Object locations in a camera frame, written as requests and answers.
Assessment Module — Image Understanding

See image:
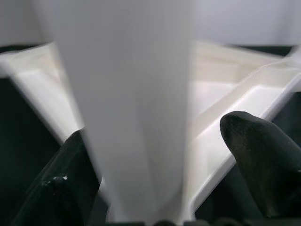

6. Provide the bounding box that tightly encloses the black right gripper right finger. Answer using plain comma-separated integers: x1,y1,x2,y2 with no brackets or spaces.
220,111,301,218

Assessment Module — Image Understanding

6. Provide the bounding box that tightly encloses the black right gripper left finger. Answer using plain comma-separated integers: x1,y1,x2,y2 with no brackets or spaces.
10,130,103,226

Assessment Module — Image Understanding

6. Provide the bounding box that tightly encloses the white plastic table top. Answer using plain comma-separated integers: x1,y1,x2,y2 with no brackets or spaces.
0,41,301,219

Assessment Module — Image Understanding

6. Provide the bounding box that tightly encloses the white plastic table leg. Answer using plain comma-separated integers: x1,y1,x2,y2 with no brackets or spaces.
30,0,196,224

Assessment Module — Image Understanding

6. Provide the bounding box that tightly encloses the black table cloth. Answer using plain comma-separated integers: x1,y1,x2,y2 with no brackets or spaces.
0,44,301,226

